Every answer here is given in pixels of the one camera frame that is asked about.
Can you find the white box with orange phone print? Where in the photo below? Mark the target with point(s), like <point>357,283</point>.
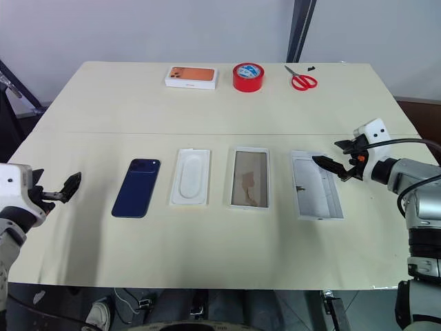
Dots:
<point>192,77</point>

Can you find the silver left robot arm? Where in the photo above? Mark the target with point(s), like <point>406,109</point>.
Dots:
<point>9,248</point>

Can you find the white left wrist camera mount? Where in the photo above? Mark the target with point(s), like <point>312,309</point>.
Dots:
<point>15,182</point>

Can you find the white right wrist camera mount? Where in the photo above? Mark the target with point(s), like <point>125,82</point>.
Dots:
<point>375,132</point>

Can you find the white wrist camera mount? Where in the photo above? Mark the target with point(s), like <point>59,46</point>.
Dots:
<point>15,182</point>
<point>375,132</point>

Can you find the white rectangular tray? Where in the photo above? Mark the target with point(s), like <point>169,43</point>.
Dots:
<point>315,193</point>

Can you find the metal table leg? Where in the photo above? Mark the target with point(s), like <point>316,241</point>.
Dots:
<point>334,310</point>

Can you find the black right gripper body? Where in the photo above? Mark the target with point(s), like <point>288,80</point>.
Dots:
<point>358,162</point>

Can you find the white shoe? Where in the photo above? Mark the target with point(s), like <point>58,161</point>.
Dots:
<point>99,313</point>

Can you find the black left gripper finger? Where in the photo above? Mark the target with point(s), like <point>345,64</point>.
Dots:
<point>71,184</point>
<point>38,176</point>

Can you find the white moulded tray insert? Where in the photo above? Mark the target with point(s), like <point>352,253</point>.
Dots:
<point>190,177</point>

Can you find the black metal stand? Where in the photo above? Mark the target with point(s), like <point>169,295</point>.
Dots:
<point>17,100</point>

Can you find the dark blue smartphone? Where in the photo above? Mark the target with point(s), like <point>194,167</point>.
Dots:
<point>136,188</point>

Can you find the black metal pole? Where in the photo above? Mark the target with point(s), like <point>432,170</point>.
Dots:
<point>299,31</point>

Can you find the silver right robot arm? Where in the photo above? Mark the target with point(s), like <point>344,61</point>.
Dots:
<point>418,193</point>

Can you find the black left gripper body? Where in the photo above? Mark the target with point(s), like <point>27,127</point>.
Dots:
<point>38,198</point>

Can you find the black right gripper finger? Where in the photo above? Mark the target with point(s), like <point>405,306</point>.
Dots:
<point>330,165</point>
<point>346,145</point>

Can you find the red tape roll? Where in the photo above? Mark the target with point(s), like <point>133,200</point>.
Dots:
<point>248,81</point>

